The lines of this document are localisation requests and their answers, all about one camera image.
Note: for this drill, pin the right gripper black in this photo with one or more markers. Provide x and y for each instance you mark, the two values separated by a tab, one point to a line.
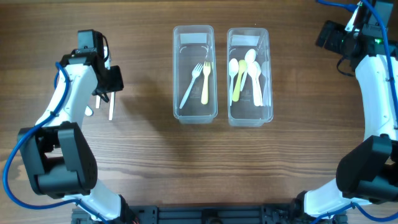
331	44

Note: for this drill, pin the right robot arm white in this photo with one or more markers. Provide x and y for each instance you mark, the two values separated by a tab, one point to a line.
368	174

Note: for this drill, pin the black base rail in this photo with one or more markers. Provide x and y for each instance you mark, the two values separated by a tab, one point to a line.
255	214

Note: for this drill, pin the clear container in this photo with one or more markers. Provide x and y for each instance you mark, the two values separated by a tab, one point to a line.
192	45
244	112

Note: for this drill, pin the white spoon ridged bowl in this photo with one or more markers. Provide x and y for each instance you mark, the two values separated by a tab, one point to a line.
233	68

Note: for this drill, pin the beige plastic fork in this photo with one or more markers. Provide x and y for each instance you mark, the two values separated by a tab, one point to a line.
206	73

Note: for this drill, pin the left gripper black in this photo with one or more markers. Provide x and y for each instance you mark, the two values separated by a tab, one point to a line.
117	83

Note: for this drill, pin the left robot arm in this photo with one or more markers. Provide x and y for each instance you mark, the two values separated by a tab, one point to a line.
57	158

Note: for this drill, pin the white spoon wide handle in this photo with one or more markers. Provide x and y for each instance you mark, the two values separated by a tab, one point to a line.
252	72

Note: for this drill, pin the clear container right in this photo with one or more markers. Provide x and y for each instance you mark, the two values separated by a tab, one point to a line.
244	112

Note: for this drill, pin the white fork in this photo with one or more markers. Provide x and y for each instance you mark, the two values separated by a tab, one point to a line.
195	74
88	111
98	102
111	106

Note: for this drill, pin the white spoon thin handle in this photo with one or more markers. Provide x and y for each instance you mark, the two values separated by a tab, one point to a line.
258	83

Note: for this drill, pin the clear container left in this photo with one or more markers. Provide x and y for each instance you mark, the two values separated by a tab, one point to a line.
192	45

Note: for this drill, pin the beige plastic spoon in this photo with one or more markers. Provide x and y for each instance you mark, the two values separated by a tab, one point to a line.
242	68

